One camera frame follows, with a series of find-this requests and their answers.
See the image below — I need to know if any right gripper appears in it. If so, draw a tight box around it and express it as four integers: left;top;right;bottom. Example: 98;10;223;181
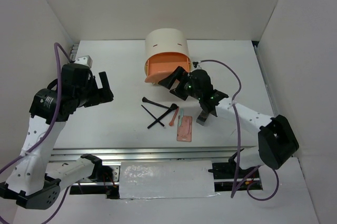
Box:
158;66;202;100

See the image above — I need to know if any black fan makeup brush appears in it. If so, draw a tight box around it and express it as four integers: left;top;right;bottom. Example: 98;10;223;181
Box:
147;104;178;129

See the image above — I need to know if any black round-head makeup brush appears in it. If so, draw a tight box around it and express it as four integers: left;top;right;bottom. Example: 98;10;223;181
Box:
142;97;169;109

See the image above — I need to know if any black cosmetic box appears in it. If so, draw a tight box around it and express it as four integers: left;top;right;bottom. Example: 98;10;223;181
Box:
196;111;210;126

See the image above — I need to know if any orange makeup spatula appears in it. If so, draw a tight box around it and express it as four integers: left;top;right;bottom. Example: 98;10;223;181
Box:
169;107;179;127

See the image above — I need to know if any thin black makeup brush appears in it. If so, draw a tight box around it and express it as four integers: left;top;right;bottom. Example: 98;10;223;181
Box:
141;105;165;127

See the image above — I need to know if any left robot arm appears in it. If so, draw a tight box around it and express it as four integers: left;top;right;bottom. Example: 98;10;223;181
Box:
1;63;114;210

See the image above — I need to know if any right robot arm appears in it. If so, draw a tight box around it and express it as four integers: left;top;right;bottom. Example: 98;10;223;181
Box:
159;67;299;177

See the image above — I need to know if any teal makeup spatula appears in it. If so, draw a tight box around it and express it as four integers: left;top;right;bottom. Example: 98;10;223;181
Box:
177;108;184;127

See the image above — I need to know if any pink makeup packet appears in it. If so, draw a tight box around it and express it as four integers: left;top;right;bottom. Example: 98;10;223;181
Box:
176;116;192;142

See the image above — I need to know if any cream oval drawer cabinet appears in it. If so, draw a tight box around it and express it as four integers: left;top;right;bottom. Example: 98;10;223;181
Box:
145;28;190;61

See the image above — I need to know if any white foil-taped cover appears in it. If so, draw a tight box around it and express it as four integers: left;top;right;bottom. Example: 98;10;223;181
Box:
119;160;215;199

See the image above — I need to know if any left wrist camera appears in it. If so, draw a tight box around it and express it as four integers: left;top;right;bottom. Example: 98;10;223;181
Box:
73;55;93;68

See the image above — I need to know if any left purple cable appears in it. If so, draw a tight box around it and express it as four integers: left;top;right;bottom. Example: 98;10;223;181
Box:
0;42;77;221

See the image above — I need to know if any purple cable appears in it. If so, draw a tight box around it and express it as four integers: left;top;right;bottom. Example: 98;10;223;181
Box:
199;59;280;202
0;42;77;221

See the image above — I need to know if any aluminium rail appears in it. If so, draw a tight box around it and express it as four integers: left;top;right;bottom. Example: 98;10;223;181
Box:
49;147;264;162

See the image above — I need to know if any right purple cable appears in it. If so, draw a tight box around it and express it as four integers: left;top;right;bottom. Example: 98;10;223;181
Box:
199;59;280;202

